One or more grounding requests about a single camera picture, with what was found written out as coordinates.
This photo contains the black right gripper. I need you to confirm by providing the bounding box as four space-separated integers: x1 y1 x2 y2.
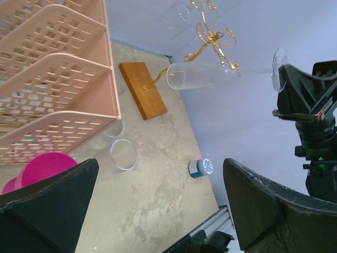
272 60 337 161

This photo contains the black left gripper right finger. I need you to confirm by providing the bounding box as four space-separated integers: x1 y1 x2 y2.
223 158 336 252

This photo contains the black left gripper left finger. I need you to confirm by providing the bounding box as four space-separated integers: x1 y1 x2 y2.
1 159 99 252

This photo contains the pink wine glass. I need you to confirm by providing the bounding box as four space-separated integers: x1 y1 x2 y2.
1 152 77 194

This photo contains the clear wine glass back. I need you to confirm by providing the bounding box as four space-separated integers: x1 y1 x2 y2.
97 139 139 177

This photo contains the clear round wine glass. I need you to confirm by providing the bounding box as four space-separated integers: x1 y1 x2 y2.
85 120 125 150

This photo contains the clear ribbed flute glass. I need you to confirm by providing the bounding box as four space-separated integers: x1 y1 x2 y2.
166 48 288 92

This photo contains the clear flute wine glass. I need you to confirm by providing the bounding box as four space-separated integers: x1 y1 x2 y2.
115 70 127 96

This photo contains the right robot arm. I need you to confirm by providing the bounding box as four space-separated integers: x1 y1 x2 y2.
273 61 336 202

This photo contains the clear wine glass far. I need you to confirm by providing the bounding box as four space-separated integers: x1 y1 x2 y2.
157 1 205 41

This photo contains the wooden rack base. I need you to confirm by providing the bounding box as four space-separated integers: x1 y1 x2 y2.
119 62 168 120

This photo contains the blue white small jar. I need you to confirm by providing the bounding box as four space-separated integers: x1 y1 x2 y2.
188 158 213 178

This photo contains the peach plastic file organizer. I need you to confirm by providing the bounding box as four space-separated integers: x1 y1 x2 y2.
1 1 121 168

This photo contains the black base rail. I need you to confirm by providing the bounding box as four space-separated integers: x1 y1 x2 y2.
164 205 235 253

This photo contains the gold wire wine glass rack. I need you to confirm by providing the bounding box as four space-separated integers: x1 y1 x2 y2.
150 1 240 86

